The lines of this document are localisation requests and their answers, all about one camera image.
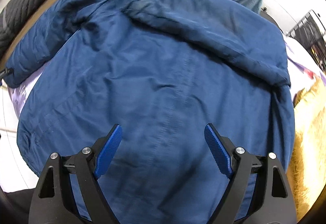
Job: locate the wooden board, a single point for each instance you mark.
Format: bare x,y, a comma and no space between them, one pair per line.
38,20

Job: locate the navy blue jacket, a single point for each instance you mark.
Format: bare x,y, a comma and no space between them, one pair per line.
158,74

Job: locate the black knitted sweater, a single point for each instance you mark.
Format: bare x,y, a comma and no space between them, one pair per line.
30,0

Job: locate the purple floral bedsheet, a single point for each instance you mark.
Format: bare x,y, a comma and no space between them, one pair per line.
21,98

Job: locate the gold crinkled cloth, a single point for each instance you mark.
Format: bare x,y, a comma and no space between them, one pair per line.
308,137

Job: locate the black rack cart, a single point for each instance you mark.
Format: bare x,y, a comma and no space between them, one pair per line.
310,33

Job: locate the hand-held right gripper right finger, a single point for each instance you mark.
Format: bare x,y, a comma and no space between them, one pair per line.
219,149

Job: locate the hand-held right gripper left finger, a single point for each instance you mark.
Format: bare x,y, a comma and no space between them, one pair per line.
108,151

